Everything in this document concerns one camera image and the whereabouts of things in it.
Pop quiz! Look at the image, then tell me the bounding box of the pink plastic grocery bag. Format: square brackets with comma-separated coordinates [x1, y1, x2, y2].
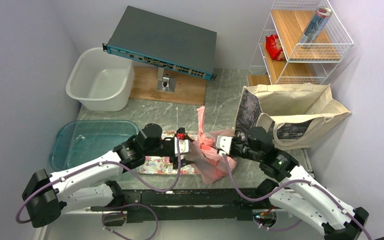
[188, 106, 237, 184]

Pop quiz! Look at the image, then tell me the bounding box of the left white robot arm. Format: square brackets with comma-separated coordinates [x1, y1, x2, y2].
[15, 123, 194, 228]

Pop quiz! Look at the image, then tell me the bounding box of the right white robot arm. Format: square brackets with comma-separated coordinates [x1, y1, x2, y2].
[217, 127, 369, 240]

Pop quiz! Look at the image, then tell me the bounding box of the floral rectangular tray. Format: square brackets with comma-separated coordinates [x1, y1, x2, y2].
[136, 130, 199, 175]

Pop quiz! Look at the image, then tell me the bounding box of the wooden board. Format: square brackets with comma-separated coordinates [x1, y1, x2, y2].
[129, 66, 207, 106]

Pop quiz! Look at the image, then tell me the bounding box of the metal stand base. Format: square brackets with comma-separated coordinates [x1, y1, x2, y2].
[156, 67, 177, 93]

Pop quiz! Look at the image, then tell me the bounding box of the beige canvas tote bag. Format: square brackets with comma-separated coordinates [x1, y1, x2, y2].
[234, 83, 351, 150]

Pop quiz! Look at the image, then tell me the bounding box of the teal transparent plastic bin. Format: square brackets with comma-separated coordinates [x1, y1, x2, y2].
[49, 119, 139, 172]

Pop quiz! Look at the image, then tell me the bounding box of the white plastic basin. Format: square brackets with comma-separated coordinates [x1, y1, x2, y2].
[65, 47, 135, 112]

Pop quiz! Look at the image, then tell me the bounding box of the red snack packet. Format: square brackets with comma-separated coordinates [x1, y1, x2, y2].
[265, 34, 286, 61]

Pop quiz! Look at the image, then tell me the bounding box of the blue drink can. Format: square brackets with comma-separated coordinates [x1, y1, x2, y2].
[299, 6, 332, 49]

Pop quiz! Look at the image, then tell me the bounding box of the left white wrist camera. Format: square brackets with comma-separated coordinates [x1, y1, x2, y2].
[174, 133, 194, 157]

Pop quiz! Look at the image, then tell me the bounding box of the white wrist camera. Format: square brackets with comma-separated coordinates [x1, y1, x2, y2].
[174, 133, 194, 157]
[215, 135, 234, 156]

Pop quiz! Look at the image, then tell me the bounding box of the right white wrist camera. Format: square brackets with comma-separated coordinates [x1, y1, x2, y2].
[215, 135, 234, 156]

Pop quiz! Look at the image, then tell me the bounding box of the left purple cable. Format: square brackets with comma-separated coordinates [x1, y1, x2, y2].
[15, 136, 183, 240]

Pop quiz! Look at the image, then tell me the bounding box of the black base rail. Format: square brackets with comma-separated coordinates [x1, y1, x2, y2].
[90, 188, 309, 223]

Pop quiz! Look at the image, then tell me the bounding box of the teal network switch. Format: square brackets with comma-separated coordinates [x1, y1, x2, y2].
[102, 5, 217, 81]

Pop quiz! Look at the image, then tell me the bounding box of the white wire shelf rack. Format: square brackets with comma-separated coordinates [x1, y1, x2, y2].
[246, 0, 354, 86]

